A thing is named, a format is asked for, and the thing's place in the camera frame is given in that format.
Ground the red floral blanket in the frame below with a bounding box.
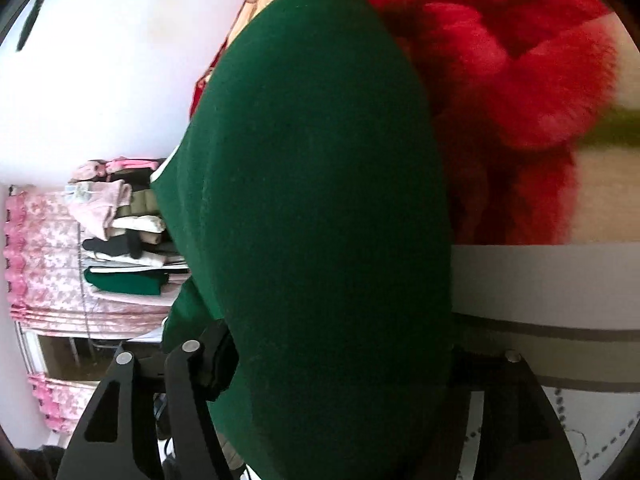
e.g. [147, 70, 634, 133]
[190, 0, 640, 247]

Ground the pink floral curtain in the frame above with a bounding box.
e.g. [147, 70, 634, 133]
[4, 184, 173, 435]

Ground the stack of folded clothes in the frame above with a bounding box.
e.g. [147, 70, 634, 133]
[67, 157, 195, 297]

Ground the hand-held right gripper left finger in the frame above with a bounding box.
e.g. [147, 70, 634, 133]
[55, 319, 241, 480]

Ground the green and white striped jacket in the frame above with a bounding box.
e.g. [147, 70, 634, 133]
[150, 0, 457, 480]

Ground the window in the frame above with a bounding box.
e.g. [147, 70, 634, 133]
[20, 330, 131, 383]

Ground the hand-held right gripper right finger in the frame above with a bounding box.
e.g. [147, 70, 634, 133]
[449, 347, 583, 480]

